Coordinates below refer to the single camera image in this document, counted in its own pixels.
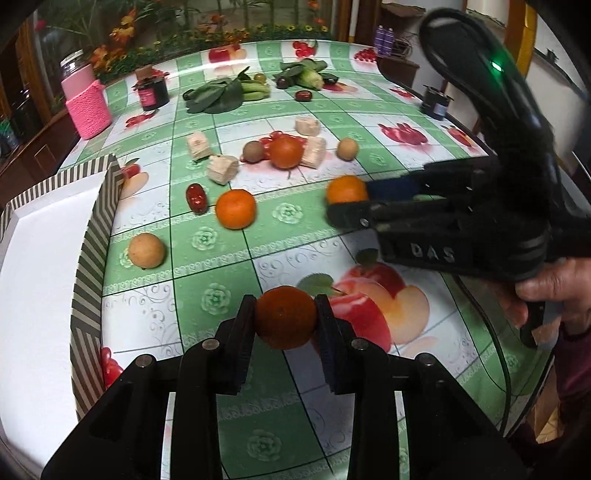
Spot dark red jujube date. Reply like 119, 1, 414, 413
185, 183, 208, 215

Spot green patterned tablecloth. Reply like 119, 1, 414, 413
59, 40, 555, 480

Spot small black container table edge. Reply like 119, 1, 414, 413
420, 85, 454, 120

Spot small black jar pink label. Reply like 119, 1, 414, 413
133, 65, 169, 112

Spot tan round longan fruit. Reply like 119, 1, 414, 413
127, 233, 166, 269

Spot white striped cardboard tray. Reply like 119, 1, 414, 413
1, 155, 123, 477

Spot green corn with leaves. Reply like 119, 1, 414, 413
273, 58, 339, 91

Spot dark small fruit near leaves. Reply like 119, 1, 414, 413
276, 77, 290, 89

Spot green leafy bok choy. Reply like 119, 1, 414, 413
182, 68, 270, 115

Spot pink knitted sleeve jar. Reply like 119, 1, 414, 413
60, 50, 112, 140

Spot purple bottles on shelf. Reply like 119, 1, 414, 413
374, 25, 394, 56

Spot beige cut chunk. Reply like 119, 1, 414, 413
186, 131, 212, 161
301, 137, 327, 169
294, 116, 322, 137
206, 155, 239, 185

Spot person's pink sleeve forearm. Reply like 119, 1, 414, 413
555, 329, 590, 420

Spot orange mandarin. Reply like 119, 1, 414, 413
215, 189, 257, 230
256, 286, 317, 350
325, 175, 369, 205

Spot black cable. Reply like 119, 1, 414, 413
450, 274, 514, 434

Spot beige cut chunk front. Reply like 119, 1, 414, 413
206, 155, 239, 185

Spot dark red jujube far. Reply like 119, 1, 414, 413
294, 90, 312, 102

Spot person's right hand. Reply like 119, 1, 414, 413
488, 258, 591, 335

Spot red-orange tomato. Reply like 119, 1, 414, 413
269, 136, 304, 170

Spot brown kiwi fruit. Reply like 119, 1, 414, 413
242, 141, 266, 164

